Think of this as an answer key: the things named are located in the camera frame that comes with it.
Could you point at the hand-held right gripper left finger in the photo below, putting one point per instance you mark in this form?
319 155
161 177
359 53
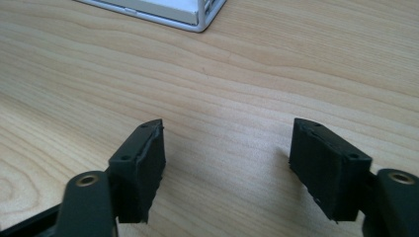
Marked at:
138 171

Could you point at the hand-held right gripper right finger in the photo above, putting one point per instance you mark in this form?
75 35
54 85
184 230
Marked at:
329 171

